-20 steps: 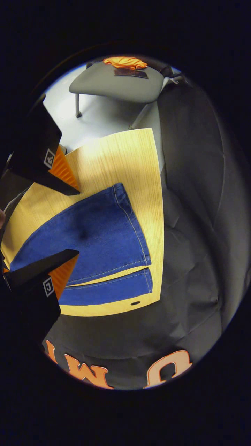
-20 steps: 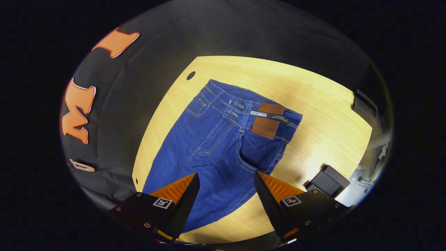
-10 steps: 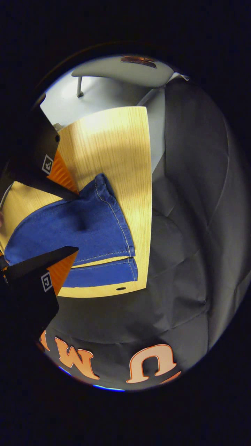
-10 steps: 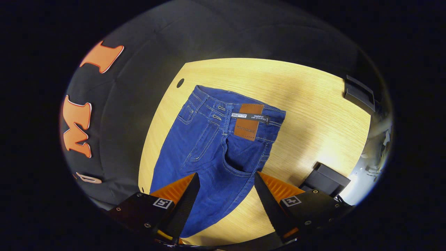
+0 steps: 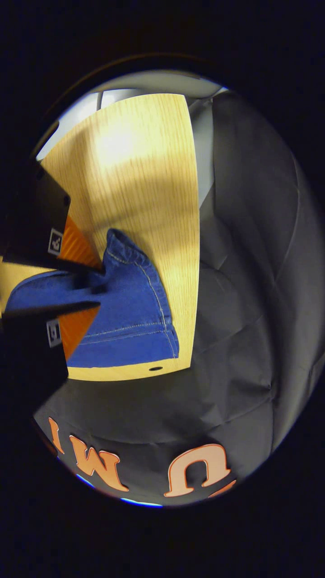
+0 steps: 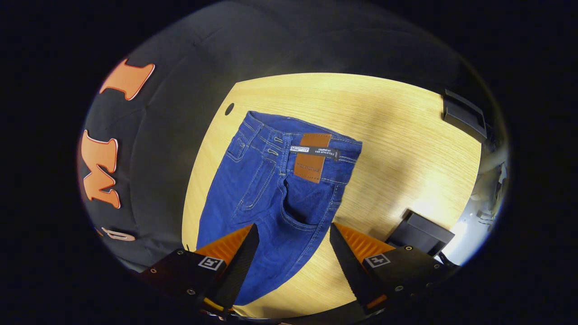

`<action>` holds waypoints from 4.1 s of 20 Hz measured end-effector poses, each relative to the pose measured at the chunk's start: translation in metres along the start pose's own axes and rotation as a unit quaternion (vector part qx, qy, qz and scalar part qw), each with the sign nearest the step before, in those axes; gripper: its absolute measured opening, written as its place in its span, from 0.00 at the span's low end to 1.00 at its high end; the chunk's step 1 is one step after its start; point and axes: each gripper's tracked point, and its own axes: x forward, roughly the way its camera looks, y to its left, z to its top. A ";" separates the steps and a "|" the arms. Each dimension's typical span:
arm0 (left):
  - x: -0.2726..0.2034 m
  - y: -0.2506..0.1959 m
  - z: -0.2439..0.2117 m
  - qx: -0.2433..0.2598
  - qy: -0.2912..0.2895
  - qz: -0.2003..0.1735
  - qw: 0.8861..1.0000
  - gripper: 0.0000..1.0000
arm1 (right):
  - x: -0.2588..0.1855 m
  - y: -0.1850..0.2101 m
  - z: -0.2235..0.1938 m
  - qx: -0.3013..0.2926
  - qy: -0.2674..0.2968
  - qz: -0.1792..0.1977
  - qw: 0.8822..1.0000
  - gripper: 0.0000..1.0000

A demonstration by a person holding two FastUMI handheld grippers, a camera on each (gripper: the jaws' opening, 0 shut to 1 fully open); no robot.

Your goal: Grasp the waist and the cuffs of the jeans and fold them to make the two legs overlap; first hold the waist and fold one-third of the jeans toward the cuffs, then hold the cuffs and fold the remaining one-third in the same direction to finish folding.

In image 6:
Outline blue jeans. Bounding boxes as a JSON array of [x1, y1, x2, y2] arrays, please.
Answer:
[[196, 111, 363, 306]]

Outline black rectangular box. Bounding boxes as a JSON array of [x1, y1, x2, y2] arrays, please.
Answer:
[[385, 210, 456, 258], [442, 89, 488, 140]]

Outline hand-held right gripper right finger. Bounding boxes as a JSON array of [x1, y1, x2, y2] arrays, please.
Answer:
[[329, 223, 459, 312]]

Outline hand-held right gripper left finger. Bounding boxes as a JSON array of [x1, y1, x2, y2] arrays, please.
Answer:
[[140, 223, 260, 312]]

